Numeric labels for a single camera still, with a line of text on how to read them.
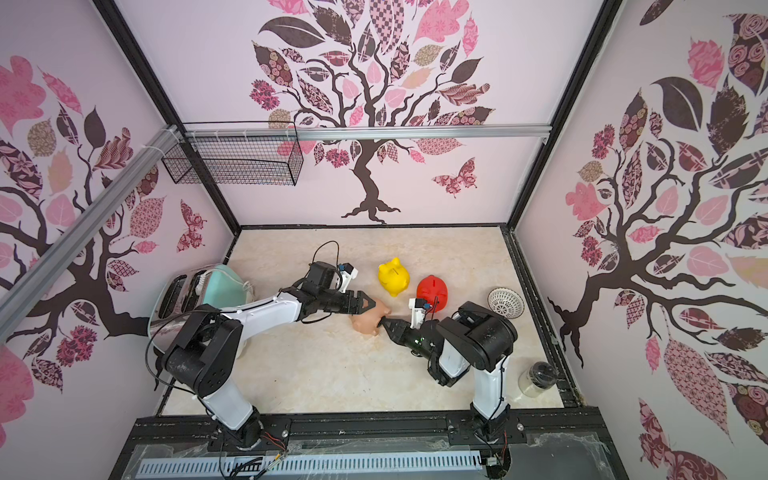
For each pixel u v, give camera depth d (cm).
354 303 79
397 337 80
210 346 47
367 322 85
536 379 73
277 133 91
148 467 70
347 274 84
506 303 95
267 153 95
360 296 81
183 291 80
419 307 83
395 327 85
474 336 51
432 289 90
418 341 78
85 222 62
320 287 73
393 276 96
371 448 72
